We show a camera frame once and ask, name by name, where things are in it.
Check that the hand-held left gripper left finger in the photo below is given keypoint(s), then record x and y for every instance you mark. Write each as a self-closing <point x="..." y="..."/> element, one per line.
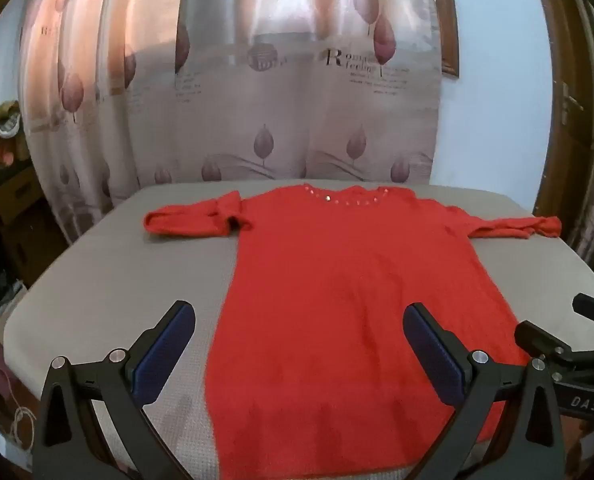
<point x="167" y="350"/>

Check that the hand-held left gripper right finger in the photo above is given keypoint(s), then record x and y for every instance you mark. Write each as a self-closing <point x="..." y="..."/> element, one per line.
<point x="434" y="355"/>

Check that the red sweater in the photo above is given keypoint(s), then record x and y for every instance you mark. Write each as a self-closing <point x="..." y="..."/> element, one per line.
<point x="327" y="285"/>

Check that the wooden door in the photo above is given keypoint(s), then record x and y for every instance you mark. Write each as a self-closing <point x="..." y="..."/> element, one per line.
<point x="567" y="160"/>

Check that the brown cardboard box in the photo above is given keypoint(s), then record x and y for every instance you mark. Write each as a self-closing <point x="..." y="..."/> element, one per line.
<point x="17" y="195"/>

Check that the leaf print curtain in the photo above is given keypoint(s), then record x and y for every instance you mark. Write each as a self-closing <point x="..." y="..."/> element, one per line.
<point x="302" y="110"/>

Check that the wooden window frame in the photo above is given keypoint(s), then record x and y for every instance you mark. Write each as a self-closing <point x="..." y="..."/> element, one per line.
<point x="449" y="35"/>

